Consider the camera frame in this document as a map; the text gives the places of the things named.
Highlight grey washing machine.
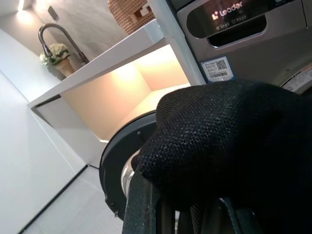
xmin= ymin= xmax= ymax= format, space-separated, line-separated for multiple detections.
xmin=168 ymin=0 xmax=312 ymax=97

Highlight round glass washing machine door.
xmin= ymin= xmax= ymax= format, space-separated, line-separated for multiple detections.
xmin=98 ymin=109 xmax=161 ymax=219

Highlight metal curved faucet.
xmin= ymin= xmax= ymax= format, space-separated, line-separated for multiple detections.
xmin=38 ymin=23 xmax=90 ymax=65

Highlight white counter cabinet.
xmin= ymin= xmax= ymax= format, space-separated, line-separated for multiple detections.
xmin=26 ymin=19 xmax=192 ymax=169

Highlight QR code label sticker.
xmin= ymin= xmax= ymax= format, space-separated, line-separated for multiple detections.
xmin=200 ymin=55 xmax=236 ymax=82

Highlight black cloth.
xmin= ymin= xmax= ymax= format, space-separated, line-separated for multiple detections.
xmin=131 ymin=79 xmax=312 ymax=234

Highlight white flowers in beige pot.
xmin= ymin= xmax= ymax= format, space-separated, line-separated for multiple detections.
xmin=39 ymin=43 xmax=75 ymax=78

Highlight dark wall switch plate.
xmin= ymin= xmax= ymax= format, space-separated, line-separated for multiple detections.
xmin=48 ymin=6 xmax=60 ymax=22

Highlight brown woven vase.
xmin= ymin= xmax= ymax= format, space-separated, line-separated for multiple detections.
xmin=108 ymin=0 xmax=156 ymax=36

